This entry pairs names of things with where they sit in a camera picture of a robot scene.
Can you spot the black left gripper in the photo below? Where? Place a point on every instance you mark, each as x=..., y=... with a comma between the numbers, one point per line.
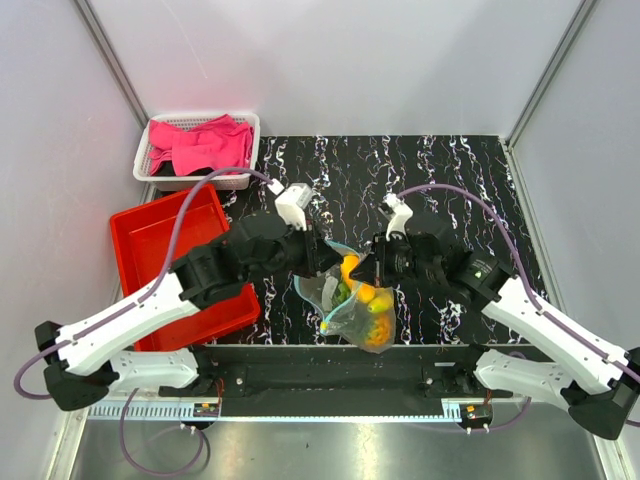
x=317, y=253

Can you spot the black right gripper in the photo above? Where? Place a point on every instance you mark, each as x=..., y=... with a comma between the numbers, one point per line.
x=373, y=268

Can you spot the yellow orange fake mango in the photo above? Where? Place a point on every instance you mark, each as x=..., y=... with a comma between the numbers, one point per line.
x=349, y=263

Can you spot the clear zip top bag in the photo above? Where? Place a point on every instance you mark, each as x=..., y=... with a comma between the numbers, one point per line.
x=350, y=320

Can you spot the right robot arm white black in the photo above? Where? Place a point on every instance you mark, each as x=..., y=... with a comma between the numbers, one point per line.
x=585, y=376

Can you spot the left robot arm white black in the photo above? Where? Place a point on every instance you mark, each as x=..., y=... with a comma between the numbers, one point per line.
x=90, y=359

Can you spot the yellow fake lemon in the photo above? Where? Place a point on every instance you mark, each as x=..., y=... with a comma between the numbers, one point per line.
x=376, y=300

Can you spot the orange fake carrot piece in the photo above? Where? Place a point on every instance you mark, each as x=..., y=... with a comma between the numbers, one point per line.
x=381, y=332

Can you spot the pink cloth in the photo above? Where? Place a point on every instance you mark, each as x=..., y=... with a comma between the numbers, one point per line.
x=218, y=143

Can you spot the red plastic bin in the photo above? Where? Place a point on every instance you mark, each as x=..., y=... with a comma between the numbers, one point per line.
x=141, y=236

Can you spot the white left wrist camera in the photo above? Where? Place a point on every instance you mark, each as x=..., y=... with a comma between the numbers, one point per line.
x=291, y=202

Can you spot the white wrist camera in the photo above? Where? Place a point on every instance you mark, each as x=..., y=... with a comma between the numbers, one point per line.
x=291, y=202
x=397, y=213

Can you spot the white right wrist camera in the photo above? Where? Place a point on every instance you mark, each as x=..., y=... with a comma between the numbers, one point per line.
x=397, y=213

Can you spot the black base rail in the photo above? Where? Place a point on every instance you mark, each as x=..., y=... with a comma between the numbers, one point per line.
x=242, y=371

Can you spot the aluminium frame post left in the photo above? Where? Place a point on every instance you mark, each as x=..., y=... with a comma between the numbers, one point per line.
x=100, y=38

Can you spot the aluminium frame post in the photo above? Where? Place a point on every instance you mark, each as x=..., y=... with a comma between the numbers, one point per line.
x=567, y=40
x=100, y=38

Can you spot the aluminium frame post right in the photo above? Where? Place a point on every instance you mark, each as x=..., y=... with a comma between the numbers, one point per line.
x=567, y=40

